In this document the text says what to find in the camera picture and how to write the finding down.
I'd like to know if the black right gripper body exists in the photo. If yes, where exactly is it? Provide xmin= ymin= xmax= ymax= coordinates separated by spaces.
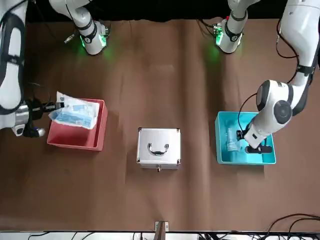
xmin=25 ymin=99 xmax=44 ymax=126

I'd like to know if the used white mask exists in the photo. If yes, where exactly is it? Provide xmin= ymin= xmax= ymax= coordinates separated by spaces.
xmin=225 ymin=127 xmax=242 ymax=153

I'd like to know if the new mask packet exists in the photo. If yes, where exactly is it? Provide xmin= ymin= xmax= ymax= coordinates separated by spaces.
xmin=47 ymin=91 xmax=100 ymax=130

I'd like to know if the blue plastic box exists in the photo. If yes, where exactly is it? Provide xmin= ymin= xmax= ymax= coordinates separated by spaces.
xmin=214 ymin=111 xmax=277 ymax=166

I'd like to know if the pink plastic box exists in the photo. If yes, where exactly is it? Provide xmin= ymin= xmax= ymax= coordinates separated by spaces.
xmin=46 ymin=98 xmax=109 ymax=153

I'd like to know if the silver aluminium case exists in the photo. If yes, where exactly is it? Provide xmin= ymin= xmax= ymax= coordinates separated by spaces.
xmin=136 ymin=127 xmax=181 ymax=173

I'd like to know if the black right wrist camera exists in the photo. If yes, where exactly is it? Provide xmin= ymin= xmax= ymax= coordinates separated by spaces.
xmin=23 ymin=126 xmax=46 ymax=138

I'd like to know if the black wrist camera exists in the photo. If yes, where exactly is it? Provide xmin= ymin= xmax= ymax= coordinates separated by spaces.
xmin=23 ymin=126 xmax=46 ymax=138
xmin=245 ymin=145 xmax=274 ymax=154

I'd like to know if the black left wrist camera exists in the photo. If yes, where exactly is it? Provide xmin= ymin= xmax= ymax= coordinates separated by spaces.
xmin=245 ymin=145 xmax=274 ymax=154

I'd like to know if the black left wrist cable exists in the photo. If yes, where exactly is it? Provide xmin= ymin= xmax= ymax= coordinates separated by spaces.
xmin=237 ymin=93 xmax=259 ymax=133

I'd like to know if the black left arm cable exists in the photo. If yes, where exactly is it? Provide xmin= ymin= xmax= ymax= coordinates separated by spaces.
xmin=275 ymin=18 xmax=316 ymax=85

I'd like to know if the black cable at table edge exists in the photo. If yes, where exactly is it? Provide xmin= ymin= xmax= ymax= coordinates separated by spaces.
xmin=268 ymin=213 xmax=320 ymax=240

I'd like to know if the silver table edge bracket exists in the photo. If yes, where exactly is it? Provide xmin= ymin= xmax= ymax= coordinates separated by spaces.
xmin=154 ymin=220 xmax=170 ymax=240

